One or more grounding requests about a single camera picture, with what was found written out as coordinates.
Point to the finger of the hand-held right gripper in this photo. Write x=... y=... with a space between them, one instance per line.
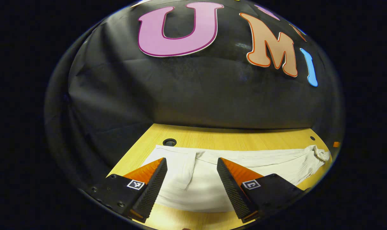
x=336 y=144

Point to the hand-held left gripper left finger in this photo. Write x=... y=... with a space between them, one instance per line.
x=150 y=195

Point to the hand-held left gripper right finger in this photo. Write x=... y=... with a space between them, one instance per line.
x=233 y=195

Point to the white jeans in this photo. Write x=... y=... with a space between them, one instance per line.
x=196 y=182

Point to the black backdrop cloth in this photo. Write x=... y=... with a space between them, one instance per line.
x=196 y=95

